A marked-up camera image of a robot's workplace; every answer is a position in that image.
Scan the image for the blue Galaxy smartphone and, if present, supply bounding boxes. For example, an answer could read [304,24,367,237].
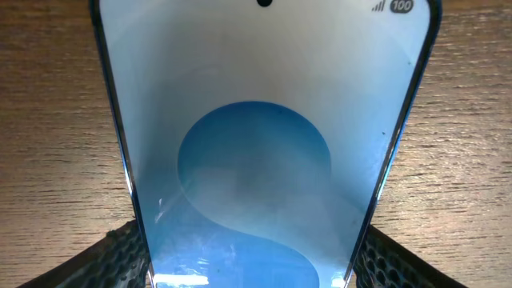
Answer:
[90,0,442,287]

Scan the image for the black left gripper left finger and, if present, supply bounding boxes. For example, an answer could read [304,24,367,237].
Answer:
[19,220,150,288]

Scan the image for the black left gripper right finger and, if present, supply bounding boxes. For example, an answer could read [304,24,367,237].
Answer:
[354,226,466,288]

